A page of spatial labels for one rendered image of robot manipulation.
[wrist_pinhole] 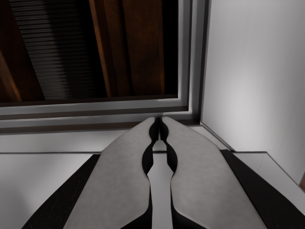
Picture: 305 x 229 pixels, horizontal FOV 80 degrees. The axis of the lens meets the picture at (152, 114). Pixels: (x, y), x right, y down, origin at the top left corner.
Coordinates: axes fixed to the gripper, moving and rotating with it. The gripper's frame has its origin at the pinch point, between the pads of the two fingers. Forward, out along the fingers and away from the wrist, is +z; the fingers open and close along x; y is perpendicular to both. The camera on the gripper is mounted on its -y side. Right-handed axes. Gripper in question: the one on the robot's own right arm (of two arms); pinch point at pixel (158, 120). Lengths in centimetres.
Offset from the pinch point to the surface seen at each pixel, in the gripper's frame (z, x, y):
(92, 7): 12.6, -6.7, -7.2
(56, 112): 2.6, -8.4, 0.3
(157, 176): 0.6, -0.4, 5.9
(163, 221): 0.6, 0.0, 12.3
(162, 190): 0.6, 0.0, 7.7
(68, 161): 0.7, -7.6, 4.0
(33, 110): 2.7, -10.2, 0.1
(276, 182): 0.6, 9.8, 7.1
